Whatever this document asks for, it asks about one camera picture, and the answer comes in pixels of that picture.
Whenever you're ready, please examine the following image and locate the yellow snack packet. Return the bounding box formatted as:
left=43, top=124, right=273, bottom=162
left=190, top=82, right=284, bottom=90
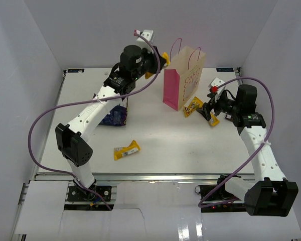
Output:
left=114, top=140, right=140, bottom=161
left=144, top=52, right=170, bottom=79
left=208, top=112, right=220, bottom=127

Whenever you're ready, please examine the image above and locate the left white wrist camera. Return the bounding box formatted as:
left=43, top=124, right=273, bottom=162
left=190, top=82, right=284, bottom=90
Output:
left=134, top=30, right=154, bottom=48

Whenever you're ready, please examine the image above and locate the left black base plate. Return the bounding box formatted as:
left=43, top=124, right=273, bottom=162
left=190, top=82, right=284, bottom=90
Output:
left=66, top=185, right=112, bottom=205

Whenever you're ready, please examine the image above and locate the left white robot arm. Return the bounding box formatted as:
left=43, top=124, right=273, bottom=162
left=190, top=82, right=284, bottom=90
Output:
left=55, top=45, right=169, bottom=200

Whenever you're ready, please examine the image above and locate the right blue table label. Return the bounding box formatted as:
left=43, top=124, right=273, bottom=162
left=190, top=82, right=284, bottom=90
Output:
left=216, top=68, right=234, bottom=72

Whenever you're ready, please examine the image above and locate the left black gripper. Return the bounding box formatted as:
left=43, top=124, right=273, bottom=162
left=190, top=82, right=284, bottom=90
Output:
left=133, top=47, right=167, bottom=81

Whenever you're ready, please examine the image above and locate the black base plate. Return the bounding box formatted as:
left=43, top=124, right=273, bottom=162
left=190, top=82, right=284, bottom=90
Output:
left=194, top=184, right=246, bottom=213
left=66, top=185, right=112, bottom=205

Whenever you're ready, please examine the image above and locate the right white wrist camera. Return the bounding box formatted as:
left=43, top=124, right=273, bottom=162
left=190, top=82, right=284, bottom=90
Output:
left=208, top=77, right=225, bottom=102

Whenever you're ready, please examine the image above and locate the yellow M&M packet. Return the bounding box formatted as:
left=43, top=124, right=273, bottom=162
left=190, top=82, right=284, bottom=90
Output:
left=183, top=96, right=204, bottom=117

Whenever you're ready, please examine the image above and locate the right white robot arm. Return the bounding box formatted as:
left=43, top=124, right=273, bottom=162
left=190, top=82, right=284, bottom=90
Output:
left=198, top=84, right=298, bottom=217

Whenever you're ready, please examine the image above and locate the pink and cream paper bag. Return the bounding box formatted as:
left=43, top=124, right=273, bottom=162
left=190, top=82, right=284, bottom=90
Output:
left=163, top=38, right=206, bottom=111

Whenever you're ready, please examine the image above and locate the blue table label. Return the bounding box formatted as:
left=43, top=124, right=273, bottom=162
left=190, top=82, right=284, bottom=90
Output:
left=67, top=68, right=85, bottom=73
left=216, top=68, right=234, bottom=72

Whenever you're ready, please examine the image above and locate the blue purple chips bag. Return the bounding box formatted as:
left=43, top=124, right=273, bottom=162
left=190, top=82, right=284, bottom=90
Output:
left=91, top=95, right=128, bottom=127

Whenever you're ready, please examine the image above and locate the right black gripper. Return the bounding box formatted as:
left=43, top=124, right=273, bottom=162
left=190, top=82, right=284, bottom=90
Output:
left=197, top=90, right=241, bottom=121

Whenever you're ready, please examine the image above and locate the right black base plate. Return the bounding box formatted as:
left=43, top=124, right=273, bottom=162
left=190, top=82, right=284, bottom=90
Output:
left=194, top=184, right=246, bottom=213

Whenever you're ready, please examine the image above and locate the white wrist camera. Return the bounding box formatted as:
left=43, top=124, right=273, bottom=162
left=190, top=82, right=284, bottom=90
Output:
left=134, top=30, right=154, bottom=48
left=208, top=77, right=225, bottom=102

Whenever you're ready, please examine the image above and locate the left blue table label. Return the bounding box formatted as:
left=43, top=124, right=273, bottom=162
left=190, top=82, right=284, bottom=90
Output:
left=67, top=68, right=85, bottom=73

